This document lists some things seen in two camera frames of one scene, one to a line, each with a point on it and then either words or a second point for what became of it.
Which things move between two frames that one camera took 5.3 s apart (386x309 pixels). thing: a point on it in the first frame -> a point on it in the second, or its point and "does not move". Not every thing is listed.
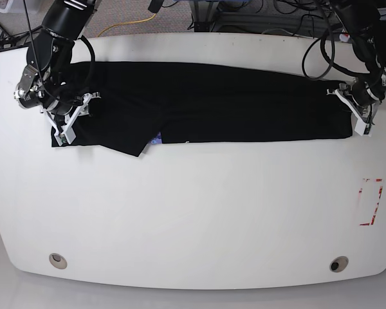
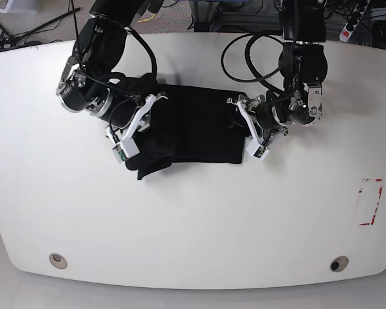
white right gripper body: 69,133 -> 128,143
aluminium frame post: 204,14 does not move
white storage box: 2,6 does not move
